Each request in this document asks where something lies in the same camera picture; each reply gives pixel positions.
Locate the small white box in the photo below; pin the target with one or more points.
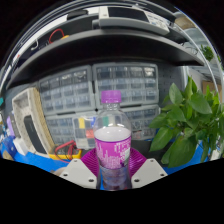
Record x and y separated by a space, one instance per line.
20 146

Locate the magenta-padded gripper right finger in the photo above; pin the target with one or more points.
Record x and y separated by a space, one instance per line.
148 171

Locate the black shelf unit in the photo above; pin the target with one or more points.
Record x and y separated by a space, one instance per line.
110 43

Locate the black flat case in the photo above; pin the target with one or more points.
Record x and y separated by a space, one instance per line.
140 148

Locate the black rectangular speaker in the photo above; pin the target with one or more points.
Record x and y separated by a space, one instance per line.
34 133

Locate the yellow multimeter with red leads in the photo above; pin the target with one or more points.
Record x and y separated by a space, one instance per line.
63 151

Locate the small green background plant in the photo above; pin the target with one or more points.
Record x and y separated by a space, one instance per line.
207 52

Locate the grey small-parts drawer cabinet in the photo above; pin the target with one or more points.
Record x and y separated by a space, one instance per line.
65 90
60 130
141 121
126 83

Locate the clear bottle with purple label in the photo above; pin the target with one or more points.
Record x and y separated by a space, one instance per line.
112 148

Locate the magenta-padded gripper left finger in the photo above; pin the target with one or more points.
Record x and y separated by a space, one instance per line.
77 171

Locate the white perforated tray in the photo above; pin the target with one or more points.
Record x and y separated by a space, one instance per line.
33 100

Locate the green potted plant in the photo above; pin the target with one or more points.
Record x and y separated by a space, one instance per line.
186 126

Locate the clear organizer with coloured parts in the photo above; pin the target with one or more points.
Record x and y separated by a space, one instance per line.
85 131

